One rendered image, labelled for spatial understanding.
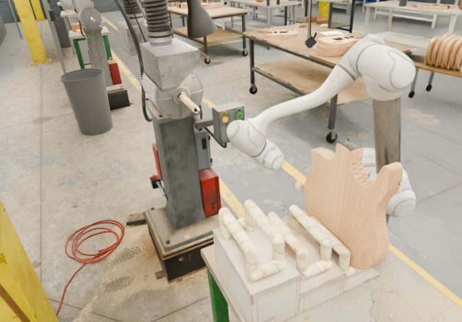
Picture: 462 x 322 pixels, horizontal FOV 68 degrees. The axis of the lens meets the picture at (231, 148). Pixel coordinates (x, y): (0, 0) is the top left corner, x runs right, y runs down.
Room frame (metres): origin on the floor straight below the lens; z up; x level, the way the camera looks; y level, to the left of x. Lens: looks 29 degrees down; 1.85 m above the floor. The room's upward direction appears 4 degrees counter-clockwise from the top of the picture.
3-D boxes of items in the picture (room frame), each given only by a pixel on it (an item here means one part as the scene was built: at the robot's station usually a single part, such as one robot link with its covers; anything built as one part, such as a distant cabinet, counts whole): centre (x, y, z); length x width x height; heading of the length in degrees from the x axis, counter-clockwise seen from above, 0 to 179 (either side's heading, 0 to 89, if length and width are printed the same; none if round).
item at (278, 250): (0.66, -0.11, 1.15); 0.03 x 0.03 x 0.09
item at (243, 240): (0.71, 0.00, 1.20); 0.20 x 0.03 x 0.03; 22
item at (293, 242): (0.77, -0.15, 1.12); 0.20 x 0.03 x 0.03; 22
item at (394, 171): (0.72, -0.39, 1.33); 0.07 x 0.04 x 0.10; 22
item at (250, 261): (0.63, -0.03, 1.15); 0.03 x 0.03 x 0.09
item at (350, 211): (0.84, -0.34, 1.17); 0.35 x 0.04 x 0.40; 22
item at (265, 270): (0.63, -0.07, 1.12); 0.11 x 0.03 x 0.03; 113
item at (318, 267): (0.70, -0.22, 1.04); 0.11 x 0.03 x 0.03; 113
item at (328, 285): (0.78, -0.19, 0.98); 0.27 x 0.16 x 0.09; 23
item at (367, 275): (0.84, -0.33, 0.94); 0.27 x 0.15 x 0.01; 23
